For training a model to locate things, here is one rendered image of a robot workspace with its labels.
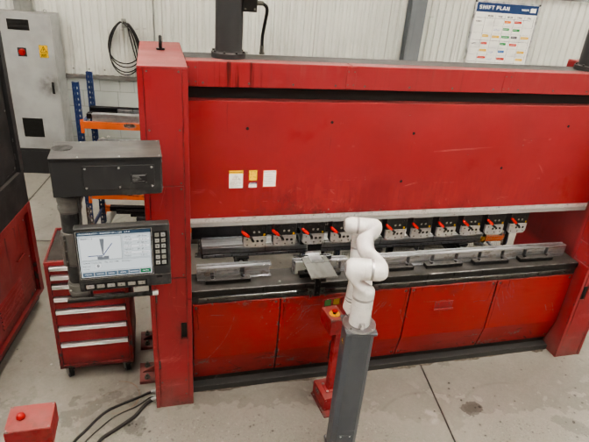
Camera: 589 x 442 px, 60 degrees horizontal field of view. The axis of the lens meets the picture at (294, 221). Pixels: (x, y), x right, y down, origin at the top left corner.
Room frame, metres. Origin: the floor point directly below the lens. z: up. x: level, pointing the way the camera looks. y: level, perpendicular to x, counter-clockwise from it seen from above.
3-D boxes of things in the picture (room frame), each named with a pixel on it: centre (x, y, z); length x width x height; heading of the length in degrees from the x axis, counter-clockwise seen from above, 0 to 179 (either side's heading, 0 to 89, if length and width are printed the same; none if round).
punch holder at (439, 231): (3.39, -1.09, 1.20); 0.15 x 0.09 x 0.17; 106
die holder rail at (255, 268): (2.97, 0.38, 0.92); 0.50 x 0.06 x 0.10; 106
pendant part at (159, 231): (2.26, 0.85, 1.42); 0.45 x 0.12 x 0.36; 108
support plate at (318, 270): (2.98, -0.19, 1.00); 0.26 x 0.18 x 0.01; 16
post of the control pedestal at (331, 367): (2.79, -0.35, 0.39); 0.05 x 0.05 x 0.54; 22
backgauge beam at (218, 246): (3.52, -0.45, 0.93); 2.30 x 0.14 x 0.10; 106
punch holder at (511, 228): (3.55, -1.66, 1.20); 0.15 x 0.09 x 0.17; 106
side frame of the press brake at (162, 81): (3.02, 0.84, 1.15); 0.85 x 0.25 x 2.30; 16
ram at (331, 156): (3.30, -0.77, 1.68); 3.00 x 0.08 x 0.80; 106
